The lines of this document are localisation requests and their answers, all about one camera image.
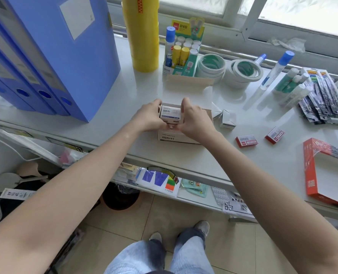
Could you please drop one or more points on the person's right hand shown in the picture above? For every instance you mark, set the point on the person's right hand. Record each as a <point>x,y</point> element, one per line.
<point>197,122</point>

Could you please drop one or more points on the person's left hand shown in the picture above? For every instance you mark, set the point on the person's left hand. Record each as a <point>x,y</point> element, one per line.
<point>146,116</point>

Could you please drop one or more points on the white paper clip carton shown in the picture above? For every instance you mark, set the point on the white paper clip carton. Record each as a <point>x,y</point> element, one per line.
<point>172,138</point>

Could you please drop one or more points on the small red box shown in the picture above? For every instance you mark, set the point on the small red box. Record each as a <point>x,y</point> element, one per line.
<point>246,141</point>
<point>274,135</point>

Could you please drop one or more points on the red large cardboard box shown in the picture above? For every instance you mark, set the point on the red large cardboard box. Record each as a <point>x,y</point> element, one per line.
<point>310,168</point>

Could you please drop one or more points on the person's right forearm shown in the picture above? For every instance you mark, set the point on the person's right forearm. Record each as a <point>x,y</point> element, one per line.
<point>272,202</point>

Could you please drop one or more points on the person's left forearm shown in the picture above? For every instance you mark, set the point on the person's left forearm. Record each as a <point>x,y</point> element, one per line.
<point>71,191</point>

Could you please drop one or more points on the person's right shoe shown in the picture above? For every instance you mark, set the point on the person's right shoe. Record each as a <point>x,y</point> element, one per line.
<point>202,227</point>

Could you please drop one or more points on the person's shoe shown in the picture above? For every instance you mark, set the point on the person's shoe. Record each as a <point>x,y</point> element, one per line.
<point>155,237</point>
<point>202,227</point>

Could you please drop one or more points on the person's left shoe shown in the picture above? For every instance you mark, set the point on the person's left shoe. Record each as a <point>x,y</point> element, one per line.
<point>155,237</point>

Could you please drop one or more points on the person's right leg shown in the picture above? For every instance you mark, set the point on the person's right leg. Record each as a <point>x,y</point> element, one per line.
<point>190,253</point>

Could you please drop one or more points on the person's leg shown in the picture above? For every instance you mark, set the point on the person's leg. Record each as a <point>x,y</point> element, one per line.
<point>134,259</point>
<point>190,253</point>

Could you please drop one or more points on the person's left leg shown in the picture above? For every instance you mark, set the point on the person's left leg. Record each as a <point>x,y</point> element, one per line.
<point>134,259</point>

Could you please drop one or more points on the stack of white tape rolls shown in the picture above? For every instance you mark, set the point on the stack of white tape rolls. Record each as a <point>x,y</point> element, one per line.
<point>203,72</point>
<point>234,81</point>

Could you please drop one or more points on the green glue display box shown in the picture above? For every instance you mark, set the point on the green glue display box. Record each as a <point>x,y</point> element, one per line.
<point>190,65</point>

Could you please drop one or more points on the stack of clear packets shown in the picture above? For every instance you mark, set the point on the stack of clear packets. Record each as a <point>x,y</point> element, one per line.
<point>126,174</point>

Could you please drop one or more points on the blue white paper pack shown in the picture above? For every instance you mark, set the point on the blue white paper pack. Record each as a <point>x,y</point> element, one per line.
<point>157,179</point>

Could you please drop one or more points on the teal packets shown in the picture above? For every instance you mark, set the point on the teal packets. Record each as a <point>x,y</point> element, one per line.
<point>194,186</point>

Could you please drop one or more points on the yellow glue stick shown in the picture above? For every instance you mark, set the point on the yellow glue stick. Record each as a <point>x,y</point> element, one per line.
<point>185,55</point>
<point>176,55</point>

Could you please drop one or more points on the white dotted sheet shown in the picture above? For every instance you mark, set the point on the white dotted sheet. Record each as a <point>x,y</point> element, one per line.
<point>220,195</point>

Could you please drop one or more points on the group of white capped glue sticks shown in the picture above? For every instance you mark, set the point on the group of white capped glue sticks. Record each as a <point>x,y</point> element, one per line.
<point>187,45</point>

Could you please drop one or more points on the blue file box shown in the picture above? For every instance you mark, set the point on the blue file box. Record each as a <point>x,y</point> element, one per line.
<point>13,79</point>
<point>80,68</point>
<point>34,79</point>
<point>0,97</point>

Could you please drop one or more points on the yellow film roll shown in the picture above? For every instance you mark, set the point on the yellow film roll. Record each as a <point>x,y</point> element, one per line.
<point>141,34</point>

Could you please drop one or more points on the black trash bin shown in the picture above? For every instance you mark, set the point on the black trash bin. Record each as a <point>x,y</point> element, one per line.
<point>120,196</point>

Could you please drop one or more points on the pink plastic bag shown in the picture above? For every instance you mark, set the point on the pink plastic bag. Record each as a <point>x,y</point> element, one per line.
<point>69,156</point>

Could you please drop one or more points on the small blue capped glue bottle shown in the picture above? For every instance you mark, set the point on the small blue capped glue bottle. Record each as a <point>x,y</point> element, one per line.
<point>260,58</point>

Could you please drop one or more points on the clear bag with patterned paper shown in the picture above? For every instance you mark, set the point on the clear bag with patterned paper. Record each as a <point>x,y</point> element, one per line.
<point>234,208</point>

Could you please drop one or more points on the green label glue stick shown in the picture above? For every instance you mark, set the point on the green label glue stick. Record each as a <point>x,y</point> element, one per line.
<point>293,84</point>
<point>286,79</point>

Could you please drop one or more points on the white glue stick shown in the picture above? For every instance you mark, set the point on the white glue stick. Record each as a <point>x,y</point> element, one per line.
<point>293,95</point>
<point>300,97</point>

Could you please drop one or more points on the crumpled clear plastic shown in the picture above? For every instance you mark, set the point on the crumpled clear plastic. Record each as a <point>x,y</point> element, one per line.
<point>292,44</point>

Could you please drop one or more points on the stack of black pen packets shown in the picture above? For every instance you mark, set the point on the stack of black pen packets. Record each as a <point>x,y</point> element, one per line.
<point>323,99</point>

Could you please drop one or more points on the white dustpan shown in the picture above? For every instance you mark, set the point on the white dustpan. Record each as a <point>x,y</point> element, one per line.
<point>6,181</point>

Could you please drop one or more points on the white window frame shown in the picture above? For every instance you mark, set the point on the white window frame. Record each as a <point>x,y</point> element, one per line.
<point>252,14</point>

